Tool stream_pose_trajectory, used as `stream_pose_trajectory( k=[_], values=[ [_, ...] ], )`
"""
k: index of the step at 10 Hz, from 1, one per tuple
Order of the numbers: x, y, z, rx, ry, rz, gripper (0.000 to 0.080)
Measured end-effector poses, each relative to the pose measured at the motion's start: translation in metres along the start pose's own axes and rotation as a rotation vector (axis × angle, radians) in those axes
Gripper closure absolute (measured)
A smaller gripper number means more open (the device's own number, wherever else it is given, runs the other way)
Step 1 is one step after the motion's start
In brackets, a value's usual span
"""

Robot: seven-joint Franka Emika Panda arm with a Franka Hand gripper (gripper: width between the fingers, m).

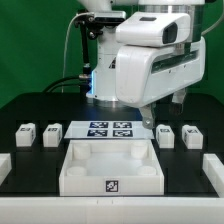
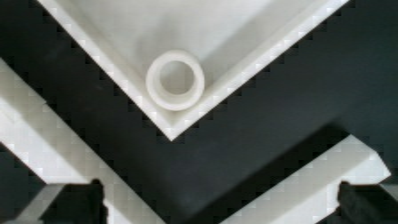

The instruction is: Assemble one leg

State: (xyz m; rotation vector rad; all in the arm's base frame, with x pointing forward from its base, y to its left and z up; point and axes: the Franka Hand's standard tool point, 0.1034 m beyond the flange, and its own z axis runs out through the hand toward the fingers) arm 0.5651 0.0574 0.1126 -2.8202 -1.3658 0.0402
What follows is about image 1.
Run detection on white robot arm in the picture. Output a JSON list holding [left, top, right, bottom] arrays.
[[78, 0, 216, 129]]

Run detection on white left fence block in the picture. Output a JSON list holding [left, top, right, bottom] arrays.
[[0, 153, 12, 185]]

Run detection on white square tabletop part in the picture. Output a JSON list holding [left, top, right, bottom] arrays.
[[59, 139, 164, 197]]

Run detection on white fence block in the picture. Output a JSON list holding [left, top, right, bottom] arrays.
[[202, 154, 224, 198], [0, 153, 12, 185]]

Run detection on white right fence block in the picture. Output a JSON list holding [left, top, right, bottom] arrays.
[[202, 154, 224, 198]]

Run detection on white front fence rail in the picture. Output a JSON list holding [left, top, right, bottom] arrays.
[[0, 197, 224, 224]]

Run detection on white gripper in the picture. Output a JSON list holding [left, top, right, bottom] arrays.
[[115, 38, 205, 129]]

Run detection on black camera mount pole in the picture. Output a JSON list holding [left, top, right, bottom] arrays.
[[80, 25, 91, 76]]

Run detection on black cables at base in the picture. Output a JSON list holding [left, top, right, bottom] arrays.
[[41, 75, 93, 94]]

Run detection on white cable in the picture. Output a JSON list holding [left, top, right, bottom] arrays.
[[61, 12, 87, 94]]

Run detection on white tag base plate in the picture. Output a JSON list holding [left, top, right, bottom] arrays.
[[65, 121, 154, 139]]

